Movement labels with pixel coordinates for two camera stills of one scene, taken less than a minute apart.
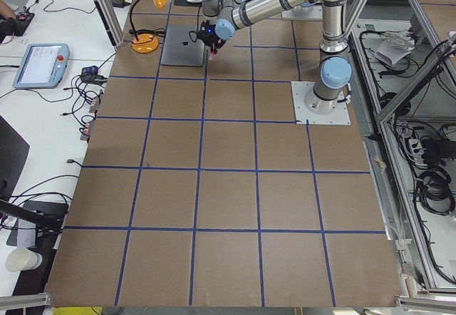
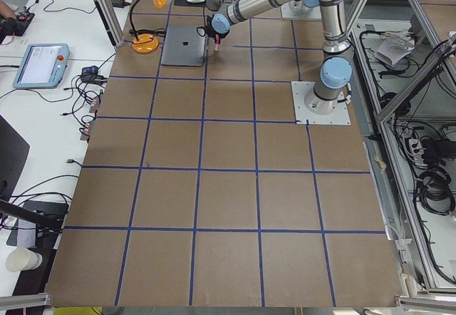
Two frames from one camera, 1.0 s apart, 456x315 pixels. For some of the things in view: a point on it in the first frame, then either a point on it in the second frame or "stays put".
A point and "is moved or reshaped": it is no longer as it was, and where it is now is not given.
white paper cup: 19,259 stays put
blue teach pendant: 43,65 stays put
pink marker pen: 211,55 is moved or reshaped
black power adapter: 119,3 stays put
